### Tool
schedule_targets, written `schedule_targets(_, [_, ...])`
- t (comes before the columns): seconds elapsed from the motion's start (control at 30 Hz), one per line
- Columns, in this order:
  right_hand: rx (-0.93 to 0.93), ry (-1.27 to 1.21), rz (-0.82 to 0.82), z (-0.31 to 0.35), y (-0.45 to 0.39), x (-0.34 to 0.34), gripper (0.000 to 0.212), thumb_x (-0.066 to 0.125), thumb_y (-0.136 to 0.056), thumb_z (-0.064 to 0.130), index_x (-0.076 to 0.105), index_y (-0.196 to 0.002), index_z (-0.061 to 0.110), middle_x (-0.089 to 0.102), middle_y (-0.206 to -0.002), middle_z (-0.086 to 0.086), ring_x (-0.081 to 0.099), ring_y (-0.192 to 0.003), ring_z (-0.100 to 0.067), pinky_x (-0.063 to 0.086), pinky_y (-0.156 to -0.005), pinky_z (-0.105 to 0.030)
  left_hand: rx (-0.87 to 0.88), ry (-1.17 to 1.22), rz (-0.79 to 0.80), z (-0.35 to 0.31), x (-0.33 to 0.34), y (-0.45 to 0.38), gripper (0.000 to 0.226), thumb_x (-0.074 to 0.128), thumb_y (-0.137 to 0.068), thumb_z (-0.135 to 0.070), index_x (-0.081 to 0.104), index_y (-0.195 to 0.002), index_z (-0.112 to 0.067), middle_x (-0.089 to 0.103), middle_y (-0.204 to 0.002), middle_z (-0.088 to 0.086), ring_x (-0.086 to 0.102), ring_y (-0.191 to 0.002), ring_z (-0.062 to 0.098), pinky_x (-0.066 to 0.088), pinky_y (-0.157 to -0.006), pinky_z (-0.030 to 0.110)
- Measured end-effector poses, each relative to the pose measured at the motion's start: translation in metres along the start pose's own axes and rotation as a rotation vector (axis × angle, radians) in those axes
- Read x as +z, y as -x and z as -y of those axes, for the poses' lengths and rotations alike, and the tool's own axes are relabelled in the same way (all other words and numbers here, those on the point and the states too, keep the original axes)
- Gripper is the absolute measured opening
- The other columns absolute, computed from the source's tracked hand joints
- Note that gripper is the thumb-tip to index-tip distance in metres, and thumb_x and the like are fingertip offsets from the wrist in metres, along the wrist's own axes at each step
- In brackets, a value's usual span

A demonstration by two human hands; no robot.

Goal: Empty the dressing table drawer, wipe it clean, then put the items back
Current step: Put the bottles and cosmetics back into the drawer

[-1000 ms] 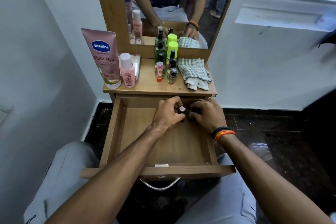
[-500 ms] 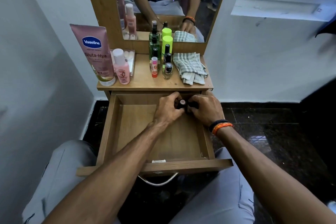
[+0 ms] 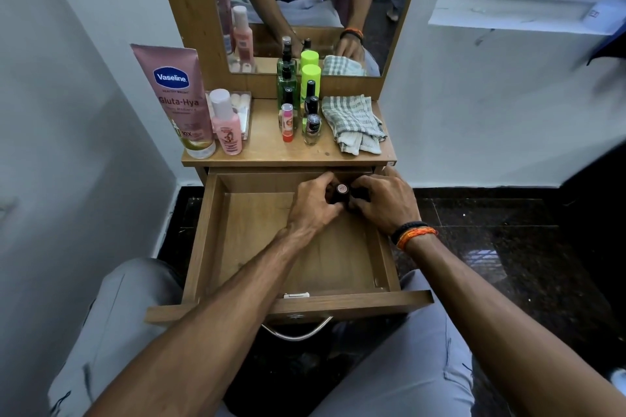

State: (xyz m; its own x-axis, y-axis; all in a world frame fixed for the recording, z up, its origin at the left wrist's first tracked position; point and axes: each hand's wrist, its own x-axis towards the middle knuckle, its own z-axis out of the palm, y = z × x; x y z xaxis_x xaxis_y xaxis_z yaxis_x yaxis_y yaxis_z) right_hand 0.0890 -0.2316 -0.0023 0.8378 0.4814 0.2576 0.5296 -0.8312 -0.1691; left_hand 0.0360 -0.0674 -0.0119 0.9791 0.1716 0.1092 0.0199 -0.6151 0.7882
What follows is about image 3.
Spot person's left hand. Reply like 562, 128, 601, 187
285, 171, 351, 245

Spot person's right hand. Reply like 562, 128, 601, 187
348, 166, 422, 237

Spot black lipstick tube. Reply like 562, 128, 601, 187
335, 182, 367, 203

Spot person's right forearm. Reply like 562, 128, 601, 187
403, 235, 626, 417

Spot person's left forearm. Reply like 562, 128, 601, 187
84, 228, 316, 417

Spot orange thread wristband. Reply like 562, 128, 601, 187
396, 226, 439, 252

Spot clear nail polish bottle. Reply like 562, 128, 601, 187
304, 114, 323, 147

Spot wooden dressing table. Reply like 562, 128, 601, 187
149, 0, 435, 325

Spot wooden drawer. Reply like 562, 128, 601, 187
145, 168, 435, 325

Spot checkered grey cloth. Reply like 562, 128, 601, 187
321, 94, 388, 156

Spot pink orange lip balm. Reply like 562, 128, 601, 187
281, 103, 295, 143

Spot small pink bottle white cap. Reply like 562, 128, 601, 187
209, 88, 244, 156

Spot clear plastic cotton pad box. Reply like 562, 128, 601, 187
205, 91, 253, 141

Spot neon green capped bottle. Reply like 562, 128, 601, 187
300, 64, 322, 107

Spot green spray bottle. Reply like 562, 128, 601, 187
277, 57, 298, 112

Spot pink lotion tube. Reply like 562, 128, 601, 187
130, 43, 217, 160

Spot mirror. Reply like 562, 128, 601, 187
205, 0, 431, 78

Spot grey trousers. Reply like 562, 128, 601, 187
46, 257, 476, 417

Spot white window sill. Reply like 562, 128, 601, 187
428, 0, 626, 37

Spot black beaded bracelet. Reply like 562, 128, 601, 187
390, 221, 429, 245

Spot metal drawer handle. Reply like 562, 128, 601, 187
260, 316, 335, 342

